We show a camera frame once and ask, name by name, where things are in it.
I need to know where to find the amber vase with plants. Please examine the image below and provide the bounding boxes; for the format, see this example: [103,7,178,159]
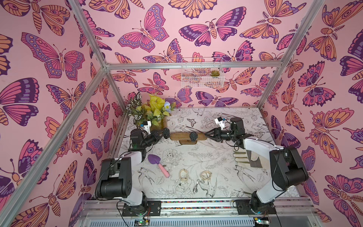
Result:
[126,92,176,130]

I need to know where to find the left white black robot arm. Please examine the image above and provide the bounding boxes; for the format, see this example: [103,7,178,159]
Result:
[95,128,170,215]

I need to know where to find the beige watch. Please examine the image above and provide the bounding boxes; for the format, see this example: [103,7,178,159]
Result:
[179,168,189,182]
[200,170,212,183]

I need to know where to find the purple pink toy shovel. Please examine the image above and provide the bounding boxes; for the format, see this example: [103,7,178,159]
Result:
[147,154,170,178]

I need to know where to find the wooden watch stand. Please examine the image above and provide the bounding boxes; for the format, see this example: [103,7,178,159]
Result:
[170,132,207,145]

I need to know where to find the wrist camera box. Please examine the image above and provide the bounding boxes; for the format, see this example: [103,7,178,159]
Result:
[215,117,226,130]
[140,121,152,134]

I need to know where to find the black watch wide face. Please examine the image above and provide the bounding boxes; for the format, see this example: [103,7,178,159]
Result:
[190,132,198,142]

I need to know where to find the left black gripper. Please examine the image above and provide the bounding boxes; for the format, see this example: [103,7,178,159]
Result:
[140,130,165,150]

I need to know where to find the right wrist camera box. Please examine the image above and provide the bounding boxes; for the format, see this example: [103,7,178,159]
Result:
[215,117,226,130]

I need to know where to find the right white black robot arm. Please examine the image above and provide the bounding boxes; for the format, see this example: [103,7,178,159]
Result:
[204,117,309,214]

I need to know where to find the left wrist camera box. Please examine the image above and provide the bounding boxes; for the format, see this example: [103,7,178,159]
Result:
[140,121,152,134]

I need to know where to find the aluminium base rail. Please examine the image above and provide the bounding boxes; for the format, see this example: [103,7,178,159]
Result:
[76,197,323,227]

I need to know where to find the white wire wall basket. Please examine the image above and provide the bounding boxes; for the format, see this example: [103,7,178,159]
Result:
[180,61,225,89]

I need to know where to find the small succulent plant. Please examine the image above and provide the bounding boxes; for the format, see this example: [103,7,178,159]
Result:
[210,70,220,77]

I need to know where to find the silver metal keychain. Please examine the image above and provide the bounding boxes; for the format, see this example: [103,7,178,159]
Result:
[192,179,200,194]

